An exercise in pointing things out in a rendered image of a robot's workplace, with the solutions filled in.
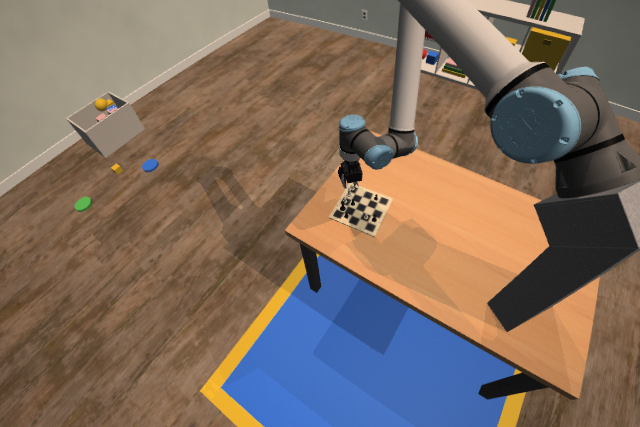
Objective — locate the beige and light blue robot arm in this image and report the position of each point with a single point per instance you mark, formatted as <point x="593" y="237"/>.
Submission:
<point x="529" y="125"/>

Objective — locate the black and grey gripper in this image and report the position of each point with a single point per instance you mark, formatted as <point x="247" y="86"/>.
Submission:
<point x="353" y="175"/>

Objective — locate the black and cream chessboard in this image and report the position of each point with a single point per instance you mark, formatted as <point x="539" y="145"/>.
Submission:
<point x="364" y="203"/>

